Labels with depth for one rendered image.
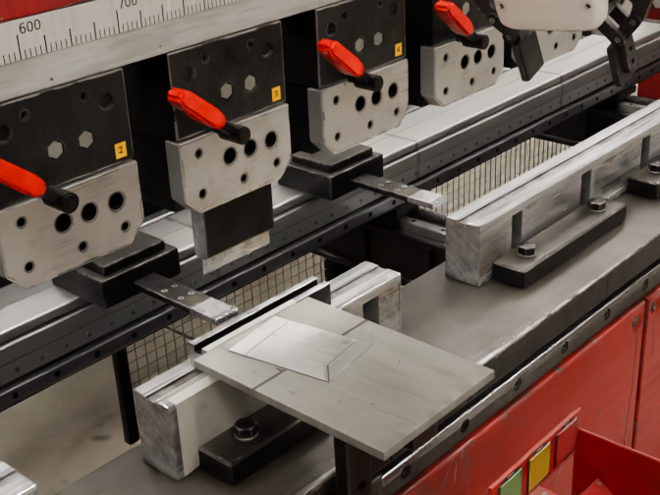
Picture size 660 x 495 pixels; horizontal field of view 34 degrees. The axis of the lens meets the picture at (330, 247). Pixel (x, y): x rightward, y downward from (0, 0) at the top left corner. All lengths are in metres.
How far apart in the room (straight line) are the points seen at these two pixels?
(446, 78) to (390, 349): 0.36
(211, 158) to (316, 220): 0.58
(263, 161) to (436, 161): 0.76
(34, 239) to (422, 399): 0.40
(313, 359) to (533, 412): 0.49
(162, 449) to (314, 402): 0.20
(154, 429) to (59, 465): 1.60
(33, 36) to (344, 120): 0.41
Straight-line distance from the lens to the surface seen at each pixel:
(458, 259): 1.55
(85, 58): 0.96
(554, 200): 1.68
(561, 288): 1.56
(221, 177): 1.08
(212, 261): 1.16
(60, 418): 2.95
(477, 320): 1.47
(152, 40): 1.00
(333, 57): 1.12
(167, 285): 1.31
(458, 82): 1.36
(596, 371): 1.69
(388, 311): 1.39
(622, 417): 1.84
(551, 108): 2.13
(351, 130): 1.21
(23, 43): 0.92
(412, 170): 1.79
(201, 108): 0.99
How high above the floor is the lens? 1.60
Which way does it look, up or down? 26 degrees down
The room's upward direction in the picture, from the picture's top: 3 degrees counter-clockwise
